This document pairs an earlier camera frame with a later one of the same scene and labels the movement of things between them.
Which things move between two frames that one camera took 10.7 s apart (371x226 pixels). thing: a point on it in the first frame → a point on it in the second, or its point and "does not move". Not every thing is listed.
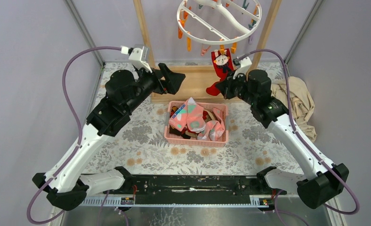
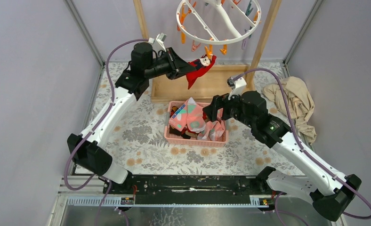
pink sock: (190, 114) does not move
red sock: (223, 65) → (202, 65)
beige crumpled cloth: (302, 102) does not move
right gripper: (226, 85) → (219, 101)
